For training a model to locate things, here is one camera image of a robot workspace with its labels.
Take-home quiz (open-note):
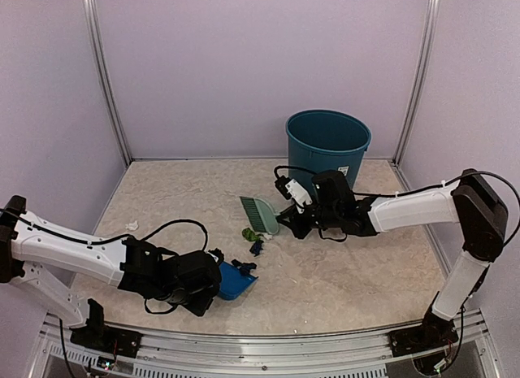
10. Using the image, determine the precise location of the light green hand brush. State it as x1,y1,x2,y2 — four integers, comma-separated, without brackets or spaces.
239,196,280,236

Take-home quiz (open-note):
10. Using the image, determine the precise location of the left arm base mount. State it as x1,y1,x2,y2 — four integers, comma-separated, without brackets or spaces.
71,298,143,358

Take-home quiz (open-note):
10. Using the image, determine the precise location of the right aluminium frame post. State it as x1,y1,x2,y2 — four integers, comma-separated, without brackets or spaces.
392,0,440,169

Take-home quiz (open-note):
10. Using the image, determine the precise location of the white scrap far left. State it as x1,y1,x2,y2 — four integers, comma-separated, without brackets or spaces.
125,220,139,232

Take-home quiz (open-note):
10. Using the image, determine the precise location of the dark blue scrap left-centre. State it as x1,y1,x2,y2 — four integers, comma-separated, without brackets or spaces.
232,259,257,276

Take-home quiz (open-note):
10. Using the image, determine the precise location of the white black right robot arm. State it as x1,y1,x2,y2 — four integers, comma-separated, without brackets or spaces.
275,169,513,349

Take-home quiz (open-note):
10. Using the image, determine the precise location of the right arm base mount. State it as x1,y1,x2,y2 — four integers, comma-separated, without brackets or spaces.
388,311,459,357

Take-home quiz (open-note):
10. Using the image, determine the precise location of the black camera cable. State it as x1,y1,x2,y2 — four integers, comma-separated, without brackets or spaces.
80,219,210,257

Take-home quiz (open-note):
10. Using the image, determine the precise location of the left aluminium frame post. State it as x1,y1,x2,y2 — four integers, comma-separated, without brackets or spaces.
82,0,133,168

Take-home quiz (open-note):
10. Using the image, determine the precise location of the aluminium front rail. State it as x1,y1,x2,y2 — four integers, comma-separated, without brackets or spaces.
28,321,499,378

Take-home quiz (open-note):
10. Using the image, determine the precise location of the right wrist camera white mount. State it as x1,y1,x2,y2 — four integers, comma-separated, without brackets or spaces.
273,166,313,214

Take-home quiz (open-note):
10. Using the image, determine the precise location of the blue plastic dustpan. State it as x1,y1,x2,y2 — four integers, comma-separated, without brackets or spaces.
217,262,258,301

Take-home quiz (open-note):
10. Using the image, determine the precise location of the dark blue scrap centre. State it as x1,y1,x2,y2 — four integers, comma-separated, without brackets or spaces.
249,240,264,257

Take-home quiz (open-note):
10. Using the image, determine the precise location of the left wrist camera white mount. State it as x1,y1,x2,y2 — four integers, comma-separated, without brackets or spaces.
207,248,224,266

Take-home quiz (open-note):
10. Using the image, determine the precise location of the green paper scrap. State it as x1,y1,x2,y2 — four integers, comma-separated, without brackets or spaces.
241,228,261,242

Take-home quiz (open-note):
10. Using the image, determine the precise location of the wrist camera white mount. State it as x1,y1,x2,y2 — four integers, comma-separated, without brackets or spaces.
207,248,224,266
273,166,313,214

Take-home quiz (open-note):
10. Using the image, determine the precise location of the aluminium frame post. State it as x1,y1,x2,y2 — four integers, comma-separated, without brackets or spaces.
392,0,440,169
82,0,133,168

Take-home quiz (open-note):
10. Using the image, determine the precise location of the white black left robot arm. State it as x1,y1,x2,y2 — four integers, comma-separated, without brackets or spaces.
1,195,223,350

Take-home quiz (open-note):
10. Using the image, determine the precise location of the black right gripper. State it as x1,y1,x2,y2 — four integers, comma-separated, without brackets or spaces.
275,197,340,239

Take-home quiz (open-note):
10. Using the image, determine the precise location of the teal plastic trash bin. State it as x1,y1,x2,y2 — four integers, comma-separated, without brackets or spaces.
285,110,371,193

